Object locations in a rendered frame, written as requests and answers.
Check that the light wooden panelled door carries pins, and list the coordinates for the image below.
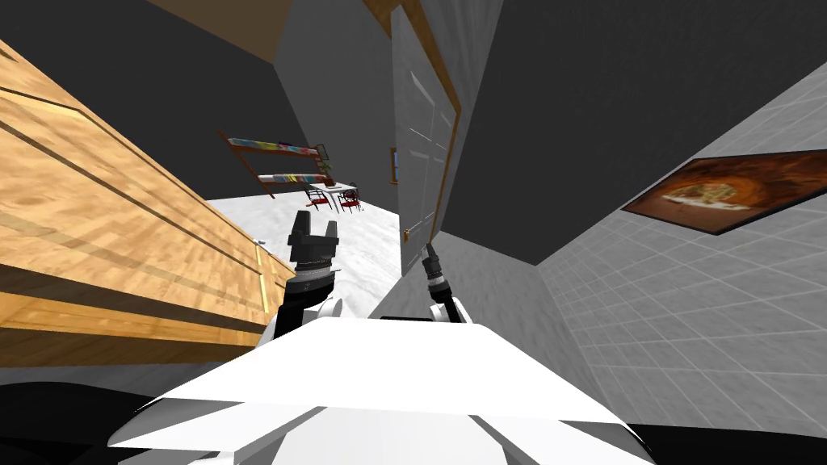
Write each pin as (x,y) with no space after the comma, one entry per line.
(110,226)

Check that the brown framed wall picture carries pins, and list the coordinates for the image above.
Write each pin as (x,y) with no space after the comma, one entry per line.
(723,190)

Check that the red chair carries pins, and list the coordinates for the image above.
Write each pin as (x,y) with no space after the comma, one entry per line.
(349,201)
(317,197)

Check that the wooden wall bookshelf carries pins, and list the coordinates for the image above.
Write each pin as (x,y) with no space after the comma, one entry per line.
(284,161)

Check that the white dining table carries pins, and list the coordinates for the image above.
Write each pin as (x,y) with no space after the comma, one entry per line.
(337,188)

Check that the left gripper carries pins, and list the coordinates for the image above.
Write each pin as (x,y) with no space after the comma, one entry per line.
(313,248)

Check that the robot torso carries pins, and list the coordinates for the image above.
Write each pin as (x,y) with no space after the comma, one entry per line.
(387,387)

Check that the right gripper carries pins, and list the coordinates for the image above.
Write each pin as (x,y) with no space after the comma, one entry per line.
(431,265)

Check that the grey panelled door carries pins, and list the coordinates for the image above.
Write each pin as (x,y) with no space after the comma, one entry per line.
(420,161)

